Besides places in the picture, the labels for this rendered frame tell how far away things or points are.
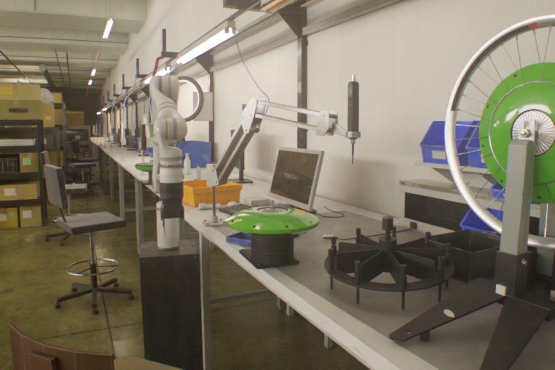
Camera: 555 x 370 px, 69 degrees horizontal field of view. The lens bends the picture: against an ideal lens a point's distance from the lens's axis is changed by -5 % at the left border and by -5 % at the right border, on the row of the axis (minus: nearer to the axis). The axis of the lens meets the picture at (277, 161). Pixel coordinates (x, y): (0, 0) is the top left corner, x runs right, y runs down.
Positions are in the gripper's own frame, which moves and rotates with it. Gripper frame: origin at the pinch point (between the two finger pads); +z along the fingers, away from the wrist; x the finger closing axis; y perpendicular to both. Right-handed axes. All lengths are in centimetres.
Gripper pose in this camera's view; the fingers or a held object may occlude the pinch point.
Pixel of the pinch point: (172, 234)
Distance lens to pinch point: 145.4
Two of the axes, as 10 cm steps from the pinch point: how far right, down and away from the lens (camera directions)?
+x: 9.6, -0.2, 2.9
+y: 2.9, 0.8, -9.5
